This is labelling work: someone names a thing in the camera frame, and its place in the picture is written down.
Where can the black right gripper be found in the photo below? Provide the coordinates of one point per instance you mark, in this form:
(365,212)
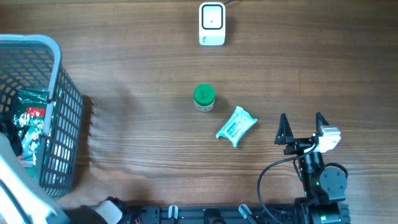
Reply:
(285,136)

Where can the teal tissue pack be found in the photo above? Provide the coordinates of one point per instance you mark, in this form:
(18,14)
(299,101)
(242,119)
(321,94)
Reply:
(235,128)

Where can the green lid jar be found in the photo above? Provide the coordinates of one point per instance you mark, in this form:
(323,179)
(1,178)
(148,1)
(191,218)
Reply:
(204,97)

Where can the green glove package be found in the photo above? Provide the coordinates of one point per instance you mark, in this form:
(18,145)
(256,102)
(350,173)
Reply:
(28,115)

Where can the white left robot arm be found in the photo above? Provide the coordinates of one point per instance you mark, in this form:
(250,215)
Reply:
(23,201)

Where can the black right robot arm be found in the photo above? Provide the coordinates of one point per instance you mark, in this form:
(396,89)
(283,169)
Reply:
(324,184)

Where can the white barcode scanner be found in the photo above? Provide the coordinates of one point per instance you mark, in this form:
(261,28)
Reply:
(212,24)

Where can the grey plastic basket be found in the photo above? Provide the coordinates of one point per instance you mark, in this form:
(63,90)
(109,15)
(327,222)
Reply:
(35,62)

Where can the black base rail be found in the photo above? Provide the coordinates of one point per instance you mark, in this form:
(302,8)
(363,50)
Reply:
(283,213)

